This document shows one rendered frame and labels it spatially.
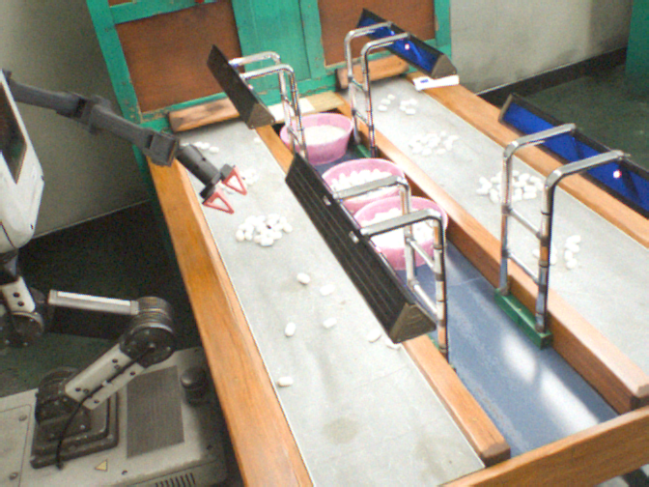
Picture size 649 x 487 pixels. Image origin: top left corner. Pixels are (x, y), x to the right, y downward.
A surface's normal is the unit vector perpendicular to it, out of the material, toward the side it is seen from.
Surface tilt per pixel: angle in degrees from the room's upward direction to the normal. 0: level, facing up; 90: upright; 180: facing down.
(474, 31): 90
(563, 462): 90
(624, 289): 0
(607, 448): 90
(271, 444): 0
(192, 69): 90
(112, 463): 0
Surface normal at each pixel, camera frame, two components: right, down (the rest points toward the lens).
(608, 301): -0.15, -0.82
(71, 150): 0.39, 0.46
